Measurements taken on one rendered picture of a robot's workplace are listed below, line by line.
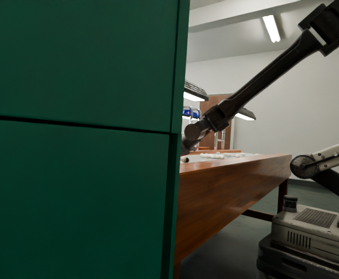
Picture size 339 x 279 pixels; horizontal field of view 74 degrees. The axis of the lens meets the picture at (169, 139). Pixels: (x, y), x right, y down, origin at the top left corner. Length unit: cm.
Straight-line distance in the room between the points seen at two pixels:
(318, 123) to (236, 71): 218
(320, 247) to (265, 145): 456
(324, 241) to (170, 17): 110
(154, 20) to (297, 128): 539
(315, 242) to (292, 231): 9
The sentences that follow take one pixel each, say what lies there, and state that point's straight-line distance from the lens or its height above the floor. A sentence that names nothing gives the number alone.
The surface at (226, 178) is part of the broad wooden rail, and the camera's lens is 68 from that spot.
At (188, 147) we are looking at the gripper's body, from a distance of 83.
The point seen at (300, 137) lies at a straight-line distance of 563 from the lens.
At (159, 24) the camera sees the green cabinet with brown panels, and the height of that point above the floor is 98.
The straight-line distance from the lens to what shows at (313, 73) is 583.
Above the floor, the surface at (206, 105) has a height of 177.
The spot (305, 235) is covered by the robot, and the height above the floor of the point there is 44.
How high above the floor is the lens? 83
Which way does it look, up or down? level
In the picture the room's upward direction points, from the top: 4 degrees clockwise
